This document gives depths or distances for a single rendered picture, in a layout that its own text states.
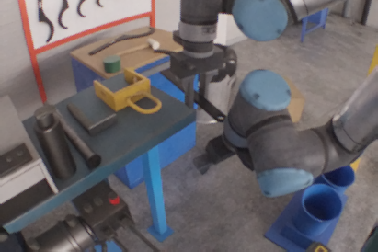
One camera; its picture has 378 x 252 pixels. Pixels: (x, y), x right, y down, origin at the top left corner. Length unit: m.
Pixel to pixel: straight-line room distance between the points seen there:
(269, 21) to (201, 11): 0.20
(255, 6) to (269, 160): 0.24
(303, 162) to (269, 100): 0.12
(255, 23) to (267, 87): 0.11
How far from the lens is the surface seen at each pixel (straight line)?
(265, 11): 0.42
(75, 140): 0.76
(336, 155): 0.47
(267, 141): 0.41
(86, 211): 0.68
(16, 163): 0.62
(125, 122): 0.85
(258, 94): 0.42
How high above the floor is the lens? 1.57
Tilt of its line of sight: 35 degrees down
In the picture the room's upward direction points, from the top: 1 degrees clockwise
